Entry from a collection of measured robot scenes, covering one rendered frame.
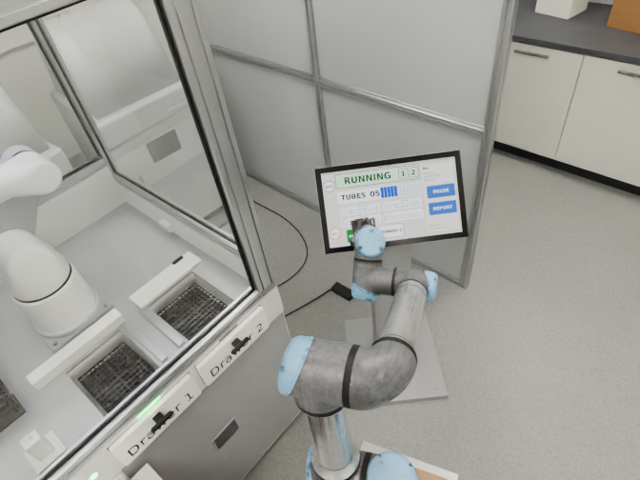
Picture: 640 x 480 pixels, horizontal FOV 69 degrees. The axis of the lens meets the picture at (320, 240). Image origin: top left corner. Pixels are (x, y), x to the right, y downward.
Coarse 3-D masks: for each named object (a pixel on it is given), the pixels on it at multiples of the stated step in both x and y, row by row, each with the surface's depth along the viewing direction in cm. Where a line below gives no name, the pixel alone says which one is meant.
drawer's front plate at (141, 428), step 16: (176, 384) 141; (192, 384) 144; (160, 400) 137; (176, 400) 141; (192, 400) 148; (144, 416) 134; (176, 416) 144; (128, 432) 131; (144, 432) 136; (160, 432) 141; (112, 448) 129; (128, 448) 133; (144, 448) 138; (128, 464) 135
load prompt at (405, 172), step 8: (392, 168) 164; (400, 168) 164; (408, 168) 164; (416, 168) 164; (336, 176) 165; (344, 176) 165; (352, 176) 165; (360, 176) 165; (368, 176) 165; (376, 176) 165; (384, 176) 165; (392, 176) 165; (400, 176) 164; (408, 176) 164; (416, 176) 164; (336, 184) 165; (344, 184) 165; (352, 184) 165; (360, 184) 165; (368, 184) 165
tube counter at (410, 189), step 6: (384, 186) 165; (390, 186) 165; (396, 186) 165; (402, 186) 165; (408, 186) 165; (414, 186) 165; (420, 186) 165; (372, 192) 165; (378, 192) 165; (384, 192) 165; (390, 192) 165; (396, 192) 165; (402, 192) 165; (408, 192) 165; (414, 192) 165; (420, 192) 165; (372, 198) 165; (378, 198) 165; (384, 198) 165
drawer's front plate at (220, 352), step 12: (252, 312) 157; (264, 312) 159; (240, 324) 154; (252, 324) 157; (264, 324) 162; (228, 336) 151; (240, 336) 154; (252, 336) 160; (216, 348) 148; (228, 348) 151; (204, 360) 145; (216, 360) 149; (228, 360) 154; (204, 372) 146
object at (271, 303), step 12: (276, 288) 162; (264, 300) 159; (276, 300) 166; (276, 312) 169; (192, 372) 145; (204, 384) 152; (132, 420) 132; (120, 432) 130; (108, 444) 128; (96, 456) 127; (108, 456) 130; (84, 468) 125; (96, 468) 129; (108, 468) 132; (120, 468) 136
